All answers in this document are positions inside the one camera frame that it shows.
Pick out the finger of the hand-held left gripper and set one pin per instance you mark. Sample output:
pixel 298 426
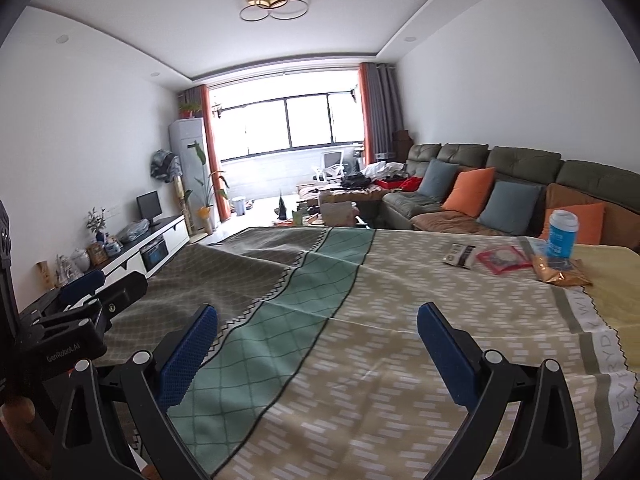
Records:
pixel 82 285
pixel 125 292

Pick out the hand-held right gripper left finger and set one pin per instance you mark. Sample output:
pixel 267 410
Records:
pixel 187 355

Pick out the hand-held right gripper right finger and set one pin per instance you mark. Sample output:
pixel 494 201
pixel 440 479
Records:
pixel 447 355

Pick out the person's left hand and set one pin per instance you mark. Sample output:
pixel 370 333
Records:
pixel 17 435

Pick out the white ceramic jar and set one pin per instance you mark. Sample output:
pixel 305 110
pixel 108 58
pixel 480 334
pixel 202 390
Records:
pixel 80 260

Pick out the small wooden holder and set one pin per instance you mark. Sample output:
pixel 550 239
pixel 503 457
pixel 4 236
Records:
pixel 44 275

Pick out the blue and white porcelain jar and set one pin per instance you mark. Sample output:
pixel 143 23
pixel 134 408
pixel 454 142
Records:
pixel 112 247

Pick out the clear plastic bag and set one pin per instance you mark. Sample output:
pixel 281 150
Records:
pixel 132 233

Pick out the plant in dark vase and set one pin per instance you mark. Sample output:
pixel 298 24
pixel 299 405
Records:
pixel 96 222

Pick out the white tv cabinet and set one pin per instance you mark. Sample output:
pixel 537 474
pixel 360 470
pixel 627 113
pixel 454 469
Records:
pixel 165 240

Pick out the black monitor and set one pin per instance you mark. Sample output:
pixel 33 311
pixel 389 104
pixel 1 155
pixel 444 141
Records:
pixel 149 206

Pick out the patterned tablecloth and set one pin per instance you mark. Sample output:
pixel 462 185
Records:
pixel 350 335

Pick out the black and white snack packet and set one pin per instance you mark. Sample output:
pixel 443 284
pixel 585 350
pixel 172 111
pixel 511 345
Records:
pixel 459 256

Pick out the red snack packet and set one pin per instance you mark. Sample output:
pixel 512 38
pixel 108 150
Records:
pixel 500 265

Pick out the tall leafy potted plant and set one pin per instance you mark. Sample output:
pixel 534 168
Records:
pixel 205 212

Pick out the cloth-covered standing fan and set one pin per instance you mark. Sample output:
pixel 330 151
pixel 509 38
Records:
pixel 165 165

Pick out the brown seat cover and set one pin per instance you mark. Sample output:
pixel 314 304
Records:
pixel 450 221

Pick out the gold snack packet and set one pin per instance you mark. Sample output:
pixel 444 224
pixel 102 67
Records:
pixel 560 272

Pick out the small white pedal bin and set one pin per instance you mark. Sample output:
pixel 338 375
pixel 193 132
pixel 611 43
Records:
pixel 238 206

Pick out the orange and grey curtain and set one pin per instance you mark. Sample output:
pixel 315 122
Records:
pixel 380 110
pixel 210 160

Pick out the blue-grey cushion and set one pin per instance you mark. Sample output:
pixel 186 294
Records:
pixel 509 207
pixel 437 180

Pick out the blue and white cup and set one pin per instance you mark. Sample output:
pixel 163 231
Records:
pixel 561 240

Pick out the orange cushion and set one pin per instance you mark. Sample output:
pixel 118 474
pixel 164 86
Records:
pixel 590 222
pixel 469 192

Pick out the white standing air conditioner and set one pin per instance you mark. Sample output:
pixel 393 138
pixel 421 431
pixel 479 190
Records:
pixel 185 140

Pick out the red cloth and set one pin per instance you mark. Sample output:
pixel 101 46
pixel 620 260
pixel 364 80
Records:
pixel 414 184

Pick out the brown paper bag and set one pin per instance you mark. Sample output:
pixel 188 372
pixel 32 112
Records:
pixel 337 215

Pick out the coffee table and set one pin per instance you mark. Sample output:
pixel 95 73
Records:
pixel 310 217

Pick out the brown ottoman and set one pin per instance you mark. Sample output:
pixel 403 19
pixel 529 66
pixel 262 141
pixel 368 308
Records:
pixel 340 194

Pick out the small red-potted plant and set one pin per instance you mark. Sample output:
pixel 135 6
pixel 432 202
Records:
pixel 190 110

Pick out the white clothes pile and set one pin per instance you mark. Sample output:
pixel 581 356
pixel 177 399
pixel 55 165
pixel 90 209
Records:
pixel 382 170

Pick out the black bag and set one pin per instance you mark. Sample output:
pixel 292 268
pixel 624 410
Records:
pixel 354 181

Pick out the brown back cushion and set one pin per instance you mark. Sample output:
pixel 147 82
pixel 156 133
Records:
pixel 565 196

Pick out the green sofa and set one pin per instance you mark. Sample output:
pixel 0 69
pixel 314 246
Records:
pixel 520 160

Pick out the dark wooden cabinet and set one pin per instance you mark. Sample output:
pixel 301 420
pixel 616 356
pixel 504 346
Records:
pixel 401 146

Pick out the white office chair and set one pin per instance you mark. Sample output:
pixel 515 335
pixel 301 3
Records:
pixel 330 165

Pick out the large window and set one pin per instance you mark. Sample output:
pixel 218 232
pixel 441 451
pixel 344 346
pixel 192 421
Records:
pixel 305 120

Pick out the picture frame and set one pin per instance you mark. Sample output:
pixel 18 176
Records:
pixel 96 255

